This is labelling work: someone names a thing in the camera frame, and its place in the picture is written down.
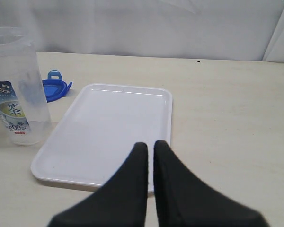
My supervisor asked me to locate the white plastic tray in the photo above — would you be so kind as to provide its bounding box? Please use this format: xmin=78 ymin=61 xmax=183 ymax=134
xmin=31 ymin=84 xmax=173 ymax=188

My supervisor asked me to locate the blue bottle lid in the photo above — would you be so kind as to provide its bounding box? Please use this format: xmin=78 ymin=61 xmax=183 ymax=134
xmin=42 ymin=70 xmax=73 ymax=103

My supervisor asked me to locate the clear plastic tea bottle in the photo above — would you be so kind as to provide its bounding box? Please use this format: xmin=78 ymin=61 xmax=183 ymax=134
xmin=0 ymin=27 xmax=51 ymax=145

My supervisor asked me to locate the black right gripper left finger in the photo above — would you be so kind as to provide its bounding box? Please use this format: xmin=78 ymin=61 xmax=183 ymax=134
xmin=48 ymin=142 xmax=149 ymax=227

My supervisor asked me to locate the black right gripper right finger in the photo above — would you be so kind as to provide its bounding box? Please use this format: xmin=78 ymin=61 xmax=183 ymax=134
xmin=153 ymin=140 xmax=269 ymax=227

